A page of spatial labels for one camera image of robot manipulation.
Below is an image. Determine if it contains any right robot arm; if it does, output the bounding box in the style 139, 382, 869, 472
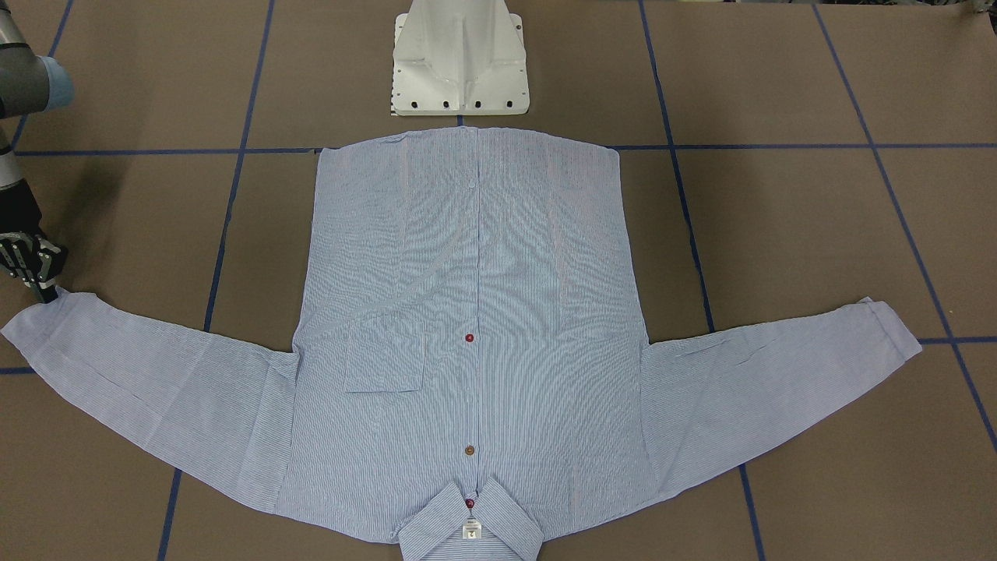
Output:
1, 1, 75, 303

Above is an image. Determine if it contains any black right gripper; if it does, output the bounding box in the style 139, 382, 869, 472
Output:
1, 181, 69, 303

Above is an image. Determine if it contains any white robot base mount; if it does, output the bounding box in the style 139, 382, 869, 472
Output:
389, 1, 530, 117

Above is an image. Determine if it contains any light blue striped shirt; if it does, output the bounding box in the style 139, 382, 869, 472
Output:
2, 127, 921, 560

